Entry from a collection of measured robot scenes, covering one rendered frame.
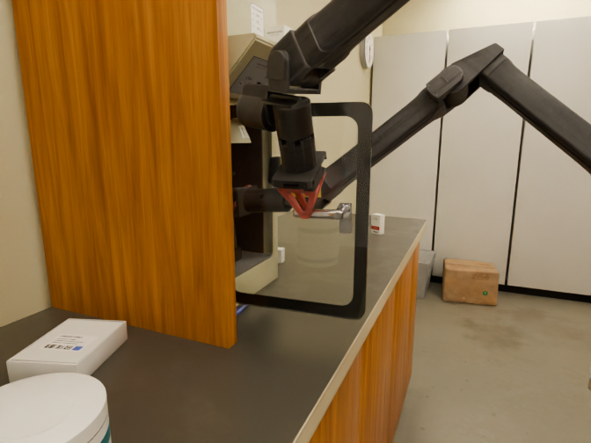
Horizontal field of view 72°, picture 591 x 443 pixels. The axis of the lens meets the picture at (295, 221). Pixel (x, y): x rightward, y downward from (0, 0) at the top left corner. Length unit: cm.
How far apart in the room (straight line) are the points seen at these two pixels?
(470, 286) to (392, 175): 116
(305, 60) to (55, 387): 47
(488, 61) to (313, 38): 43
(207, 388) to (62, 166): 56
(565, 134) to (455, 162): 293
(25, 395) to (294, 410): 35
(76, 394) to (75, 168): 58
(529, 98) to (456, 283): 280
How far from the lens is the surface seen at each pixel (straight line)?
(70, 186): 98
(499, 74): 92
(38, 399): 48
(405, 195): 386
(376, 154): 89
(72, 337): 86
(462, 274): 358
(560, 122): 89
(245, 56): 81
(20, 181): 109
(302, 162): 64
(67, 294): 108
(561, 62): 386
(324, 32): 57
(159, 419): 67
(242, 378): 73
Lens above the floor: 133
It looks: 12 degrees down
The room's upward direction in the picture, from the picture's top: straight up
